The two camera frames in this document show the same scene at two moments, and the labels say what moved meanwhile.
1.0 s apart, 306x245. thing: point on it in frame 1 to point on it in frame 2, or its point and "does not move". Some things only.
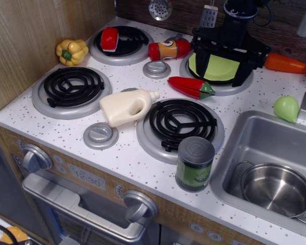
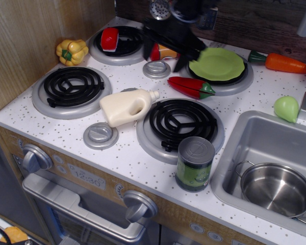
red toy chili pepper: [189, 87] does not move
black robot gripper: [231, 37] to [174, 34]
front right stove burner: [167, 123] does not move
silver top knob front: [100, 136] does not move
